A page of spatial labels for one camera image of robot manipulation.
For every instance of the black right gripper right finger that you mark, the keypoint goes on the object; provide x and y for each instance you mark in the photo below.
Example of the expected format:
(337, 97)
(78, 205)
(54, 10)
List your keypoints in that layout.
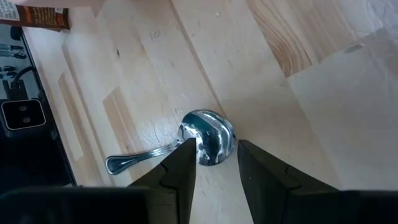
(264, 180)

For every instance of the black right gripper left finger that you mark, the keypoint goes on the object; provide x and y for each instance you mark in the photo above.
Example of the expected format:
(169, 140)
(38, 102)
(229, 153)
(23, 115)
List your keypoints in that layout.
(183, 174)

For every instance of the metal spoon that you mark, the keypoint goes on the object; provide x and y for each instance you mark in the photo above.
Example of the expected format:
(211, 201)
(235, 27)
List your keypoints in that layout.
(214, 133)

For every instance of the orange taco seasoning mix packet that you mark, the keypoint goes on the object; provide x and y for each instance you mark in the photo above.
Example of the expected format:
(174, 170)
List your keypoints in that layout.
(40, 17)

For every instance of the black camera box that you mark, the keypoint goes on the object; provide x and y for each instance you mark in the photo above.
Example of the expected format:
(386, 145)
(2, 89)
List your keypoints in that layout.
(23, 116)

